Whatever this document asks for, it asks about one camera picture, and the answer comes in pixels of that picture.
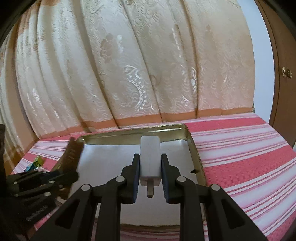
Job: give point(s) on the green toy brick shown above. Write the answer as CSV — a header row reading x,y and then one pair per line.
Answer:
x,y
38,161

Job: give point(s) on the cream floral curtain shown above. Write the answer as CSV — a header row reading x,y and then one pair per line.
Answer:
x,y
85,66

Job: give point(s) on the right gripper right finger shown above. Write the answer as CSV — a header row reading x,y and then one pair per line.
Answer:
x,y
206,212

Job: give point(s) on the blue toy brick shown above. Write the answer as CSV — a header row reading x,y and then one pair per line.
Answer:
x,y
30,167

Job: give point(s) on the white charger plug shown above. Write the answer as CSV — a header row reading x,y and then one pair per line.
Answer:
x,y
150,163

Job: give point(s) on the brass door knob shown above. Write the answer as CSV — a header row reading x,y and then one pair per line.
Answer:
x,y
287,73

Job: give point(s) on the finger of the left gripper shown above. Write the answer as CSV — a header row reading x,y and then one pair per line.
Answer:
x,y
33,179

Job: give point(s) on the red white striped tablecloth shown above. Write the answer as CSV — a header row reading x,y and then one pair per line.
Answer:
x,y
242,153

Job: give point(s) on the white paper tray liner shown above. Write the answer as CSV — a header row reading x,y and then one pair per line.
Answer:
x,y
99,164

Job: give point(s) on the gold metal tin tray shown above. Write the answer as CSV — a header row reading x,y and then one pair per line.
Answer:
x,y
166,133

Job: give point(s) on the brown wooden comb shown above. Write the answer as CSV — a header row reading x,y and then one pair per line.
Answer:
x,y
70,158

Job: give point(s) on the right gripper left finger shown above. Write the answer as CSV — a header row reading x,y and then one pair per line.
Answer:
x,y
94,207

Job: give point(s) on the brown wooden door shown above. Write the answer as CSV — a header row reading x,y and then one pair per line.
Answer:
x,y
281,30

